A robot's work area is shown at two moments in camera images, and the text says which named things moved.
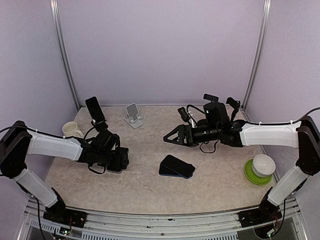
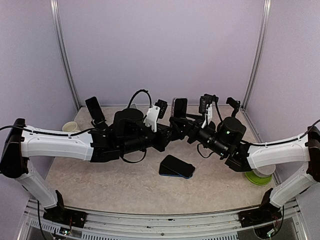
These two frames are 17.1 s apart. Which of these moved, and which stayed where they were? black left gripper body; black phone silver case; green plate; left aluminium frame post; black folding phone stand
Moved: black left gripper body
Stayed: black phone silver case; black folding phone stand; left aluminium frame post; green plate
